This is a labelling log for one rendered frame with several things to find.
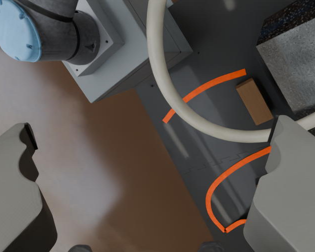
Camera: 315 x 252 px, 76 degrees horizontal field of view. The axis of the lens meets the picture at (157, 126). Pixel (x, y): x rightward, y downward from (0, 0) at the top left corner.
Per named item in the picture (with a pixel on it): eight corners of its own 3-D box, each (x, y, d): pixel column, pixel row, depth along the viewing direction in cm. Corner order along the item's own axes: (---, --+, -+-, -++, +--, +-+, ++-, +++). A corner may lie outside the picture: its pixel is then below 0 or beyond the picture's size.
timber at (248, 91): (235, 86, 149) (235, 88, 138) (251, 77, 143) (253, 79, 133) (254, 120, 152) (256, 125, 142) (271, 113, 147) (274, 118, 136)
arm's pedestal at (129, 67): (152, 89, 173) (89, 118, 98) (119, 37, 168) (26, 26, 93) (203, 53, 150) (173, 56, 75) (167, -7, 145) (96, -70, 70)
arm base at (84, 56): (73, 73, 82) (54, 75, 73) (49, 27, 79) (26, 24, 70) (108, 50, 74) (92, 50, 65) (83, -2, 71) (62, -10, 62)
